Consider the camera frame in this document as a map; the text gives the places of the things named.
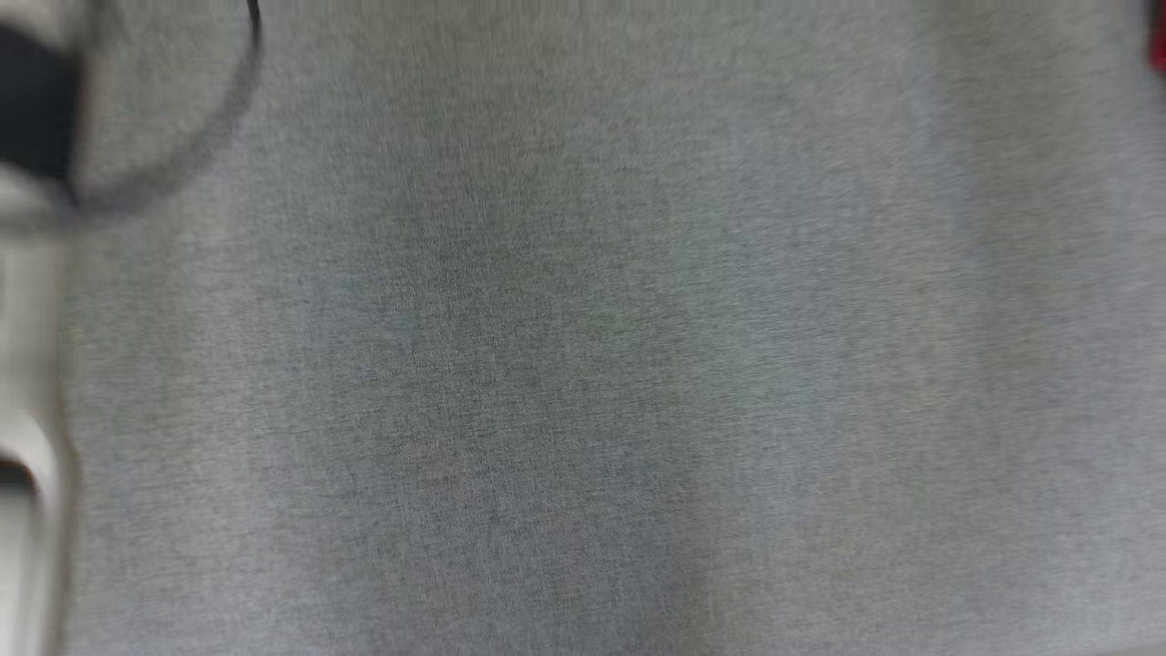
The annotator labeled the grey fabric sofa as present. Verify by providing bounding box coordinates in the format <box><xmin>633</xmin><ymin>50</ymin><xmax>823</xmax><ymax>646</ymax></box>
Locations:
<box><xmin>0</xmin><ymin>0</ymin><xmax>1166</xmax><ymax>656</ymax></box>

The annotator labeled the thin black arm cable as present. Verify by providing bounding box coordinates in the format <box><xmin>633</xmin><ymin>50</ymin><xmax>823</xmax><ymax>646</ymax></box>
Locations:
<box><xmin>68</xmin><ymin>0</ymin><xmax>265</xmax><ymax>206</ymax></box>

